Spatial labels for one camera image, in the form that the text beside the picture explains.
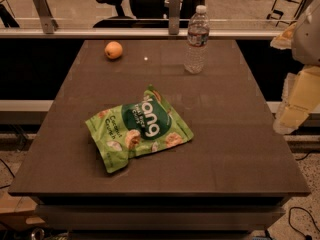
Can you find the grey metal bracket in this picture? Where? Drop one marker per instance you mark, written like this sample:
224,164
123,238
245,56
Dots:
48,23
174,17

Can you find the green rice chip bag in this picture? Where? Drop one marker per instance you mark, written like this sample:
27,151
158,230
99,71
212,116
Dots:
133,130

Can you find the black office chair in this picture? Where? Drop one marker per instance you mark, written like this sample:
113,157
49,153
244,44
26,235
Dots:
144,9

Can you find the grey metal bracket left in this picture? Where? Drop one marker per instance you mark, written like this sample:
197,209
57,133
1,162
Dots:
48,23

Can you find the grey metal bracket middle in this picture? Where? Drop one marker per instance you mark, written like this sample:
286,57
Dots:
174,17

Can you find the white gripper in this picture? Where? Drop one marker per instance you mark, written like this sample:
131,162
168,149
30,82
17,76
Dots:
307,37

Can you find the wooden stool frame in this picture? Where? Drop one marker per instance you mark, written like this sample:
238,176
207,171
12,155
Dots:
284,11

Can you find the clear plastic water bottle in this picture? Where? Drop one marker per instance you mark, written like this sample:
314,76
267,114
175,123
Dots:
197,38

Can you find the orange fruit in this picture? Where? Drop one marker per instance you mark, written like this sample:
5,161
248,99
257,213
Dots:
113,50

